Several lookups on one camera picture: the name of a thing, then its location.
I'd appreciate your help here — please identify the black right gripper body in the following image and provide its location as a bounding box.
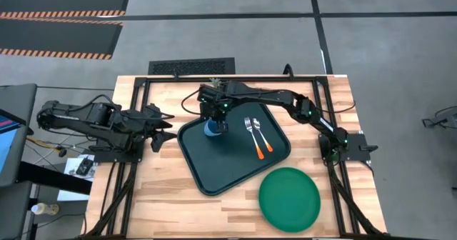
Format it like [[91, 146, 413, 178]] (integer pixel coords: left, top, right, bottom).
[[198, 84, 235, 121]]

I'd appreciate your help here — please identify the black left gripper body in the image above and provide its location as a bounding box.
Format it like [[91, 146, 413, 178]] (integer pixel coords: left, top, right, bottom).
[[137, 106, 161, 144]]

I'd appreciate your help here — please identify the blue plastic cup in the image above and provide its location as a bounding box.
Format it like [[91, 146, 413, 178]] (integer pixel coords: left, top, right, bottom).
[[203, 118, 222, 137]]

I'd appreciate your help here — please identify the metal fork orange handle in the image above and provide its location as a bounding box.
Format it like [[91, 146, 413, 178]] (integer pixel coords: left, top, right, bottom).
[[243, 116, 266, 161]]

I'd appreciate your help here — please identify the dark green plastic tray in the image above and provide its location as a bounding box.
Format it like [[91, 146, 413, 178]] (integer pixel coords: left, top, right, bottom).
[[176, 100, 292, 197]]

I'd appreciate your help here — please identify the metal spoon orange handle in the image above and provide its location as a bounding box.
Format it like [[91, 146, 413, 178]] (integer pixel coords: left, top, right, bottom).
[[251, 117, 274, 153]]

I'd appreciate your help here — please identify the green round plate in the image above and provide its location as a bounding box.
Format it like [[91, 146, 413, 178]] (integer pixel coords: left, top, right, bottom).
[[258, 166, 321, 233]]

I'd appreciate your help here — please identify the black floor vent grille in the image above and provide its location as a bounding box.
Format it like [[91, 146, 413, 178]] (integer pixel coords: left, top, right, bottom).
[[148, 57, 236, 76]]

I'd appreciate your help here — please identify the small black handheld device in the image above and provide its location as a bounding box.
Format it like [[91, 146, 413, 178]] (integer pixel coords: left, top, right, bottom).
[[75, 156, 94, 177]]

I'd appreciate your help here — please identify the white paper sheet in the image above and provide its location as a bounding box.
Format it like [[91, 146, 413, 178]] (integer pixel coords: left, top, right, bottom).
[[56, 154, 96, 201]]

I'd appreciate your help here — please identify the black desk bar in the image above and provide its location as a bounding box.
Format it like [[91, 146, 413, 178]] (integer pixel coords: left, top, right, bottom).
[[16, 161, 93, 195]]

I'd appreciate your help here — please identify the grey monitor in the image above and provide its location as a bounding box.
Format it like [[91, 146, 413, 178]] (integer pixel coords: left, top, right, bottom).
[[0, 84, 39, 187]]

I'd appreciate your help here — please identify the white plastic bottle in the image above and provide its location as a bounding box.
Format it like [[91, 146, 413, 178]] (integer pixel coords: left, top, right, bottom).
[[31, 202, 60, 216]]

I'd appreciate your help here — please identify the black stand on floor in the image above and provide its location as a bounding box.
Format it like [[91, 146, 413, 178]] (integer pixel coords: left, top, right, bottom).
[[422, 106, 457, 129]]

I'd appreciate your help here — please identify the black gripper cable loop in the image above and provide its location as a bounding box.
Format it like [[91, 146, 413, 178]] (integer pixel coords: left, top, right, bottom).
[[181, 89, 203, 116]]

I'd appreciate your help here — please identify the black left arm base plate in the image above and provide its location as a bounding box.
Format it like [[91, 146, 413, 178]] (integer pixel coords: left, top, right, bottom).
[[93, 145, 144, 164]]

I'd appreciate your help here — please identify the black aluminium table frame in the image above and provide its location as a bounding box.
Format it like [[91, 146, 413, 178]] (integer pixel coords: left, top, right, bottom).
[[76, 74, 390, 240]]

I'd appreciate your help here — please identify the yellow cable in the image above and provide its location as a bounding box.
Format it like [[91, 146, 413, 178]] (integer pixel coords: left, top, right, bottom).
[[26, 136, 62, 154]]

